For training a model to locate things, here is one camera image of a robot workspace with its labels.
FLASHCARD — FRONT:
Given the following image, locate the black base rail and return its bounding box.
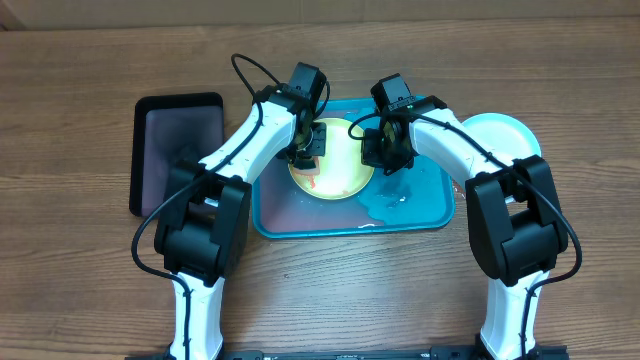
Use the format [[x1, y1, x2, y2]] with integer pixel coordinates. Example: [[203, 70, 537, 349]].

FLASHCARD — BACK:
[[124, 345, 570, 360]]

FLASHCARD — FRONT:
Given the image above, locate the green plate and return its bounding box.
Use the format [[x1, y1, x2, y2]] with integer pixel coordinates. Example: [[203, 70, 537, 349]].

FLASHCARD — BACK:
[[289, 118, 374, 200]]

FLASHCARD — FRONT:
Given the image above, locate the light blue plate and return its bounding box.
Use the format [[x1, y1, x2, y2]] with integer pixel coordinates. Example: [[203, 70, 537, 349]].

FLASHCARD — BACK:
[[462, 113, 542, 159]]

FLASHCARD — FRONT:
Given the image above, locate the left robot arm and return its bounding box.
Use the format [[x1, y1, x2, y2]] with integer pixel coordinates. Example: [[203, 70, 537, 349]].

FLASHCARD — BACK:
[[151, 83, 330, 359]]

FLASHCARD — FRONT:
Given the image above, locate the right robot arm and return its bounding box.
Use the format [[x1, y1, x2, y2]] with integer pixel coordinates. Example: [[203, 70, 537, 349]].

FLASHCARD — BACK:
[[363, 96, 574, 359]]

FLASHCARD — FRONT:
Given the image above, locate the green and pink sponge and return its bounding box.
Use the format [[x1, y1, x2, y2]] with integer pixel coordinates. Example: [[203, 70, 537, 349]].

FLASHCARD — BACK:
[[293, 157, 320, 189]]

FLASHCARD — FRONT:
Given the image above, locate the black rectangular tray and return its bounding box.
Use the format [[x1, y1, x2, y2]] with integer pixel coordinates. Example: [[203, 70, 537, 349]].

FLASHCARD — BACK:
[[129, 92, 224, 217]]

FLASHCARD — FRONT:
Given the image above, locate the teal serving tray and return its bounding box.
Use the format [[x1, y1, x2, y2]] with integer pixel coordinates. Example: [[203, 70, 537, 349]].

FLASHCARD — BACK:
[[252, 98, 455, 239]]

